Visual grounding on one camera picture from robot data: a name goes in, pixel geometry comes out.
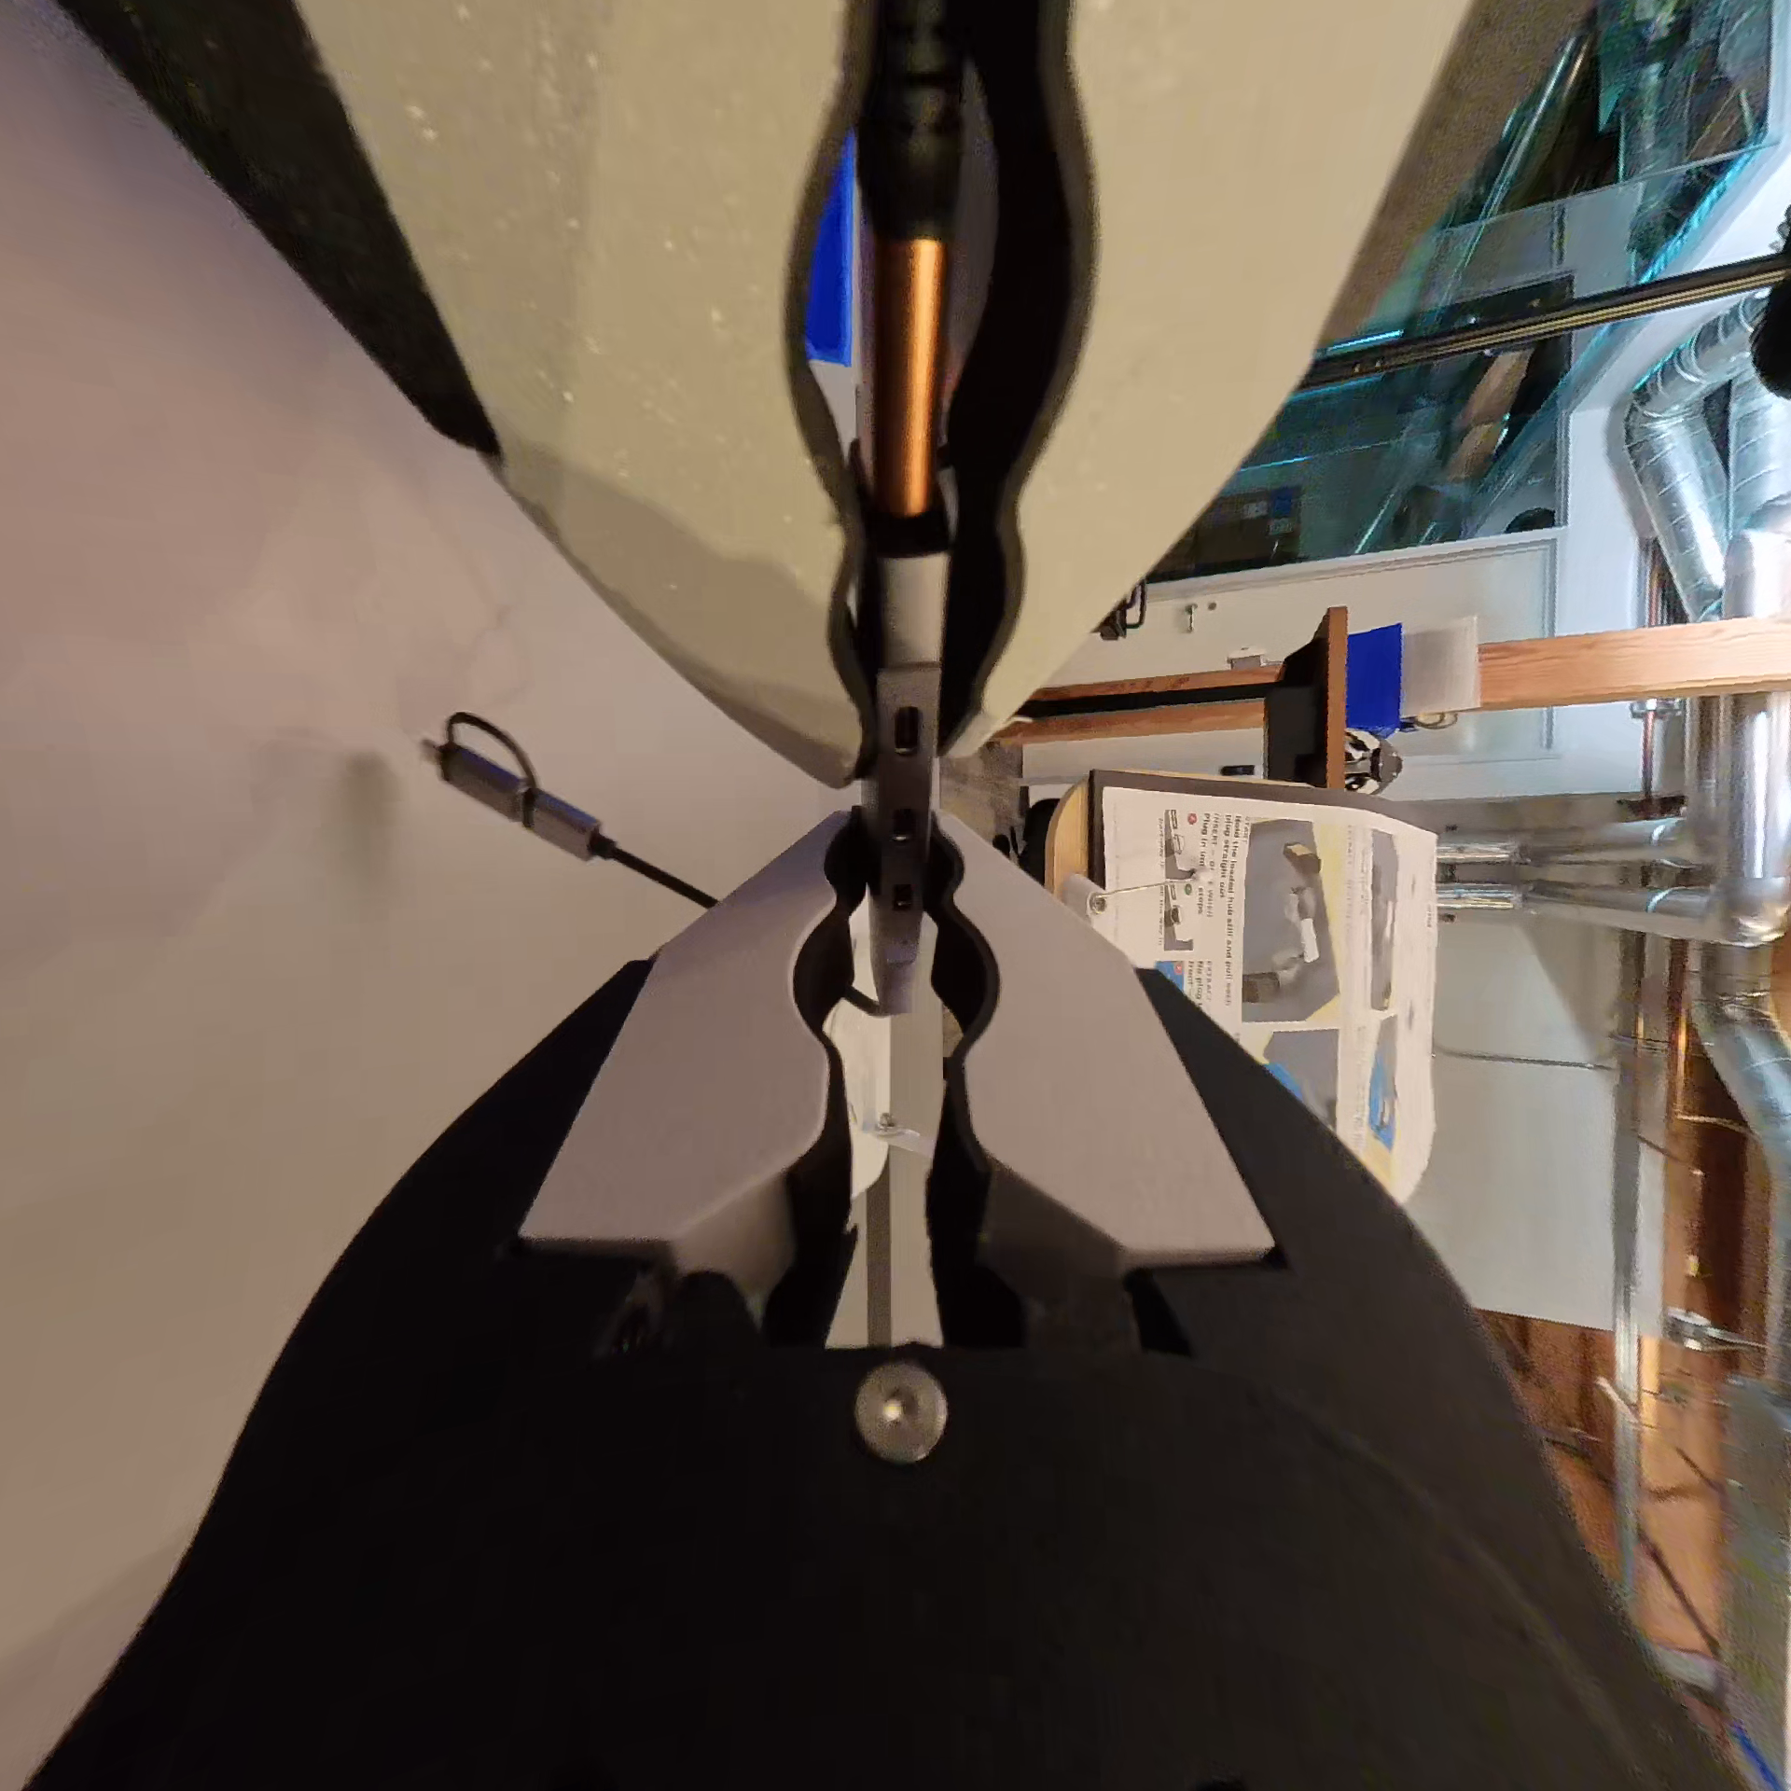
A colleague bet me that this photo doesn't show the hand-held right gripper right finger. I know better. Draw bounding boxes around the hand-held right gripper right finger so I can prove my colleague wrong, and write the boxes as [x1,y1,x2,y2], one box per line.
[922,811,1280,1332]

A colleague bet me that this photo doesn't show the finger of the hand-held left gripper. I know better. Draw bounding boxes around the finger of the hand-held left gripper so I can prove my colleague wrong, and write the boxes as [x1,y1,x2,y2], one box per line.
[937,0,1482,765]
[292,0,879,795]

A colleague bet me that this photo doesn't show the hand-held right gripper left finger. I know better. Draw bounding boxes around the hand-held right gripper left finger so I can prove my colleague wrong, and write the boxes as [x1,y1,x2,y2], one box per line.
[512,805,890,1332]

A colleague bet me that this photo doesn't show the black cable orange plug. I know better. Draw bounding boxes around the black cable orange plug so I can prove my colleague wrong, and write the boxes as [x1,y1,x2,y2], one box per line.
[853,0,970,687]

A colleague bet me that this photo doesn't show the silver USB hub white tag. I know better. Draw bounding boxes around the silver USB hub white tag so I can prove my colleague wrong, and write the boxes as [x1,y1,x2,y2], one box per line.
[826,670,968,1348]

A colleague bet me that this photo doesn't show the printed instruction sheet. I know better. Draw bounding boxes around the printed instruction sheet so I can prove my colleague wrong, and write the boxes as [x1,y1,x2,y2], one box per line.
[1083,773,1444,1212]

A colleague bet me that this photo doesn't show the black cable grey plug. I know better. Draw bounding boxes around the black cable grey plug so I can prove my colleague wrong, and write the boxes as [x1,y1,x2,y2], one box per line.
[428,713,725,907]

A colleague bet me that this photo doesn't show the black metal post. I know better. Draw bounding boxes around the black metal post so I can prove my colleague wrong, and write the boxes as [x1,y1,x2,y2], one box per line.
[1303,252,1791,386]

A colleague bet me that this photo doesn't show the wooden post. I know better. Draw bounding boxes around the wooden post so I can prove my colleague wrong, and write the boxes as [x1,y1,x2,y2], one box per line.
[1021,618,1791,737]

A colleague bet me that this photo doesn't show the silver ventilation duct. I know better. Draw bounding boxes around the silver ventilation duct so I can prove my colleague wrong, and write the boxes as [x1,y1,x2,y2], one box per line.
[1618,282,1791,951]

